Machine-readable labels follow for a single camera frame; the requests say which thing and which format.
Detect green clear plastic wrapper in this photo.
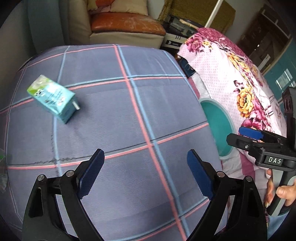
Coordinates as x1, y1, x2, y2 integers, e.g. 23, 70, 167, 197
0, 149, 8, 193

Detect teal milk carton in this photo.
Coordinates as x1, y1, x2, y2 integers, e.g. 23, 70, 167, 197
27, 75, 80, 123

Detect teal trash bin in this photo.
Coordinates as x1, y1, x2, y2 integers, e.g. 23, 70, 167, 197
200, 98, 235, 162

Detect person's right hand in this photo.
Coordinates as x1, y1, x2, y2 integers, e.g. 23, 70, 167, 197
264, 169, 296, 208

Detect pink floral quilt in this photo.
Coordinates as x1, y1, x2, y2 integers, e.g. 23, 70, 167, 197
176, 27, 289, 209

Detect blue plaid table cloth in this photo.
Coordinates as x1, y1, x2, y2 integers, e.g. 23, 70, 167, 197
1, 45, 221, 240

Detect black electronics stack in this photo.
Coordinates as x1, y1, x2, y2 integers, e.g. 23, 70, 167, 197
162, 15, 203, 49

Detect yellow patterned cloth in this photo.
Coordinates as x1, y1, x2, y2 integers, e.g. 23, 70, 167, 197
158, 0, 236, 34

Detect white pole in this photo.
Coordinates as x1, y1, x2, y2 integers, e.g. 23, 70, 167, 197
205, 0, 223, 28

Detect beige pillow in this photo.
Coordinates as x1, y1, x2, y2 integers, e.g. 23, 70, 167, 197
110, 0, 149, 16

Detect orange leather seat cushion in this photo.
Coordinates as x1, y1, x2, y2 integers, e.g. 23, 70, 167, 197
91, 12, 166, 36

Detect beige sofa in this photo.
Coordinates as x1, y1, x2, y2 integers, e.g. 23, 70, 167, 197
62, 1, 166, 49

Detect grey blue curtain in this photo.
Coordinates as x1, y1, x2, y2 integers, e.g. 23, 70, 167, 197
27, 0, 65, 53

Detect yellow orange plush pillow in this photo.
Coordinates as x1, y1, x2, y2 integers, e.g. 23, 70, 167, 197
87, 0, 114, 11

